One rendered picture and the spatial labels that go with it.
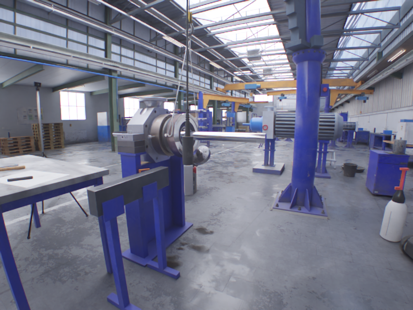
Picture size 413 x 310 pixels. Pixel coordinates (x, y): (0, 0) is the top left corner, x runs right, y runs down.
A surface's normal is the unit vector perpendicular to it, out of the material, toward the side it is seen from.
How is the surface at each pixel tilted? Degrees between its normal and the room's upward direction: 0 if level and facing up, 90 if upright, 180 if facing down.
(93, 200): 90
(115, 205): 90
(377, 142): 90
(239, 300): 0
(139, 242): 90
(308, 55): 129
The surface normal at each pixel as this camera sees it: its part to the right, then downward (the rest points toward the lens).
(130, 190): 0.90, 0.07
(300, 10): 0.52, 0.14
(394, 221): -0.69, 0.12
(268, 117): -0.46, 0.15
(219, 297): 0.00, -0.99
